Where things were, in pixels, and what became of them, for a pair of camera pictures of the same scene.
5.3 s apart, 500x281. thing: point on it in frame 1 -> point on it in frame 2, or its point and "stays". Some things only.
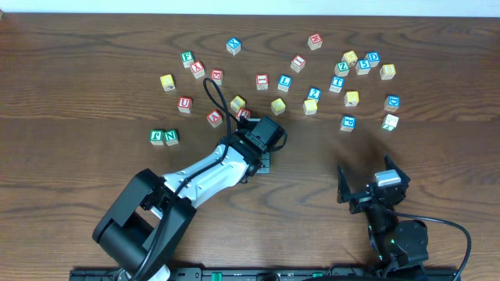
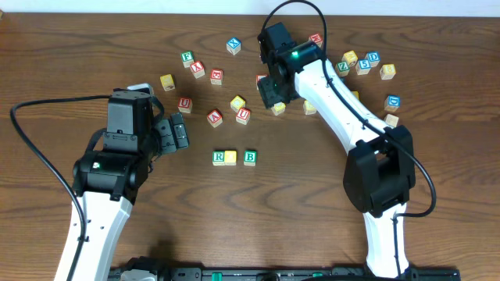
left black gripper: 242,122 -> 174,133
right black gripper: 365,197 -> 266,92
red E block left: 217,76 stays
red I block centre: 262,82 stays
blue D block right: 392,102 stays
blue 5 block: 362,66 stays
